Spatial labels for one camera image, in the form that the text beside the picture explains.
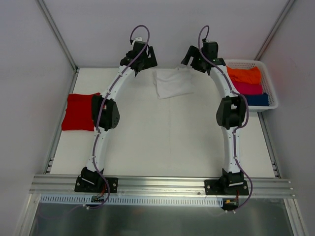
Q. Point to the blue t shirt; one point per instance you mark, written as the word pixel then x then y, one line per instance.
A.
pixel 258 100

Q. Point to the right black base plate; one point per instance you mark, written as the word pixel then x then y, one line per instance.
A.
pixel 217 187

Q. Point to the folded red t shirt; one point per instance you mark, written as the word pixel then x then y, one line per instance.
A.
pixel 78 114

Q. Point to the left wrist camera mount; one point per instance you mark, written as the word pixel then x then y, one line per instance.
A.
pixel 137 39

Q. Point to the white t shirt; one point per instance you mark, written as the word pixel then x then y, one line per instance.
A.
pixel 172 82

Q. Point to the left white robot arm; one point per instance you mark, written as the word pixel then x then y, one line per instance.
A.
pixel 105 113

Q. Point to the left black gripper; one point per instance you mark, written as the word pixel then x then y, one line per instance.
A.
pixel 148 60

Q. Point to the aluminium mounting rail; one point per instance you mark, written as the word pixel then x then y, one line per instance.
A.
pixel 273 188

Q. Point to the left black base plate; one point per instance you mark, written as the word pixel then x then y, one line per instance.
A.
pixel 110 184

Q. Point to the white slotted cable duct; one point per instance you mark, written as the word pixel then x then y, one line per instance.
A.
pixel 133 200

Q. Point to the pink t shirt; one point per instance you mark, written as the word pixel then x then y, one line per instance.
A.
pixel 248 89

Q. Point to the orange t shirt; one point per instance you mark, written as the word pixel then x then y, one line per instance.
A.
pixel 250 76

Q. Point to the white plastic basket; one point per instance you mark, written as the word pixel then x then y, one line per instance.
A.
pixel 266 81

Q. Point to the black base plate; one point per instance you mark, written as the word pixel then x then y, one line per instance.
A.
pixel 110 184
pixel 217 187

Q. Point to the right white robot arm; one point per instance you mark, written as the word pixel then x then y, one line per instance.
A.
pixel 231 116

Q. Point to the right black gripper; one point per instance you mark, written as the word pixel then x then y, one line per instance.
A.
pixel 193 59

